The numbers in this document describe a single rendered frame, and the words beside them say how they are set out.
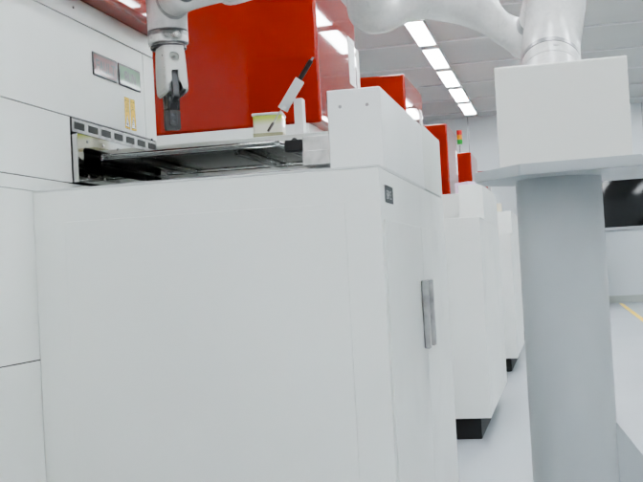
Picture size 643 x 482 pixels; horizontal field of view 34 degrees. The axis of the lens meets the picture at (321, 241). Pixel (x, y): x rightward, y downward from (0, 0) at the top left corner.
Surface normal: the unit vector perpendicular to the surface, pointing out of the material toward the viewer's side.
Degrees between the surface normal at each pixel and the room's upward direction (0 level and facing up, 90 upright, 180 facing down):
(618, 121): 90
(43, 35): 90
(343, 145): 90
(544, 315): 90
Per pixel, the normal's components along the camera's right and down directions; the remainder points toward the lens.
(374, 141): -0.22, -0.02
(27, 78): 0.97, -0.06
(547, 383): -0.70, 0.02
